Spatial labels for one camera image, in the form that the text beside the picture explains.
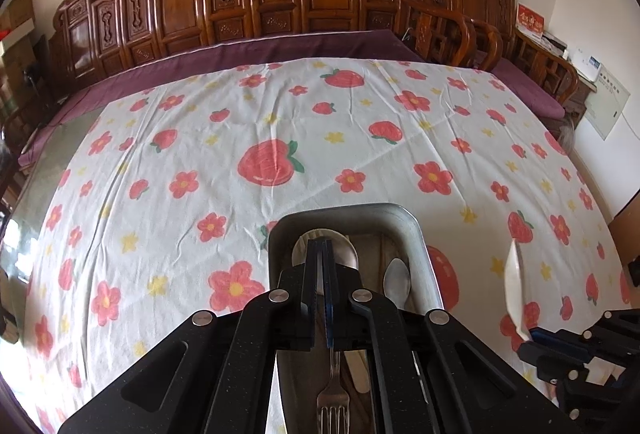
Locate metal spoon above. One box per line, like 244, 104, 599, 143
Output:
383, 258, 411, 309

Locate metal fork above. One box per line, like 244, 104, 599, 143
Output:
317, 348, 349, 434

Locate white ladle spoon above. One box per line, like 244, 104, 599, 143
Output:
344, 350, 371, 394

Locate rectangular metal tray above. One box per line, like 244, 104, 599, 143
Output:
267, 203, 444, 433

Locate floral strawberry tablecloth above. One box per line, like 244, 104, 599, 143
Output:
1, 58, 630, 433

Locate grey fluffy pet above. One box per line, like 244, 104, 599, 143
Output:
556, 120, 575, 154

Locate wooden side table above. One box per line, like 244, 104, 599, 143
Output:
563, 75, 597, 127

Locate white router device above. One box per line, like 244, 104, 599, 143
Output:
570, 48, 602, 82

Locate purple armchair cushion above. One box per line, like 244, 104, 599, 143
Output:
491, 59, 565, 120

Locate purple sofa cushion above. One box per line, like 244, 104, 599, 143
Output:
17, 30, 422, 167

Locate red gift box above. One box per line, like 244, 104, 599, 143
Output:
516, 2, 544, 38

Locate carved wooden armchair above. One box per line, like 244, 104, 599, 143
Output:
423, 0, 578, 104

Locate white wall distribution box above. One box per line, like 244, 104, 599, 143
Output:
586, 66, 630, 140

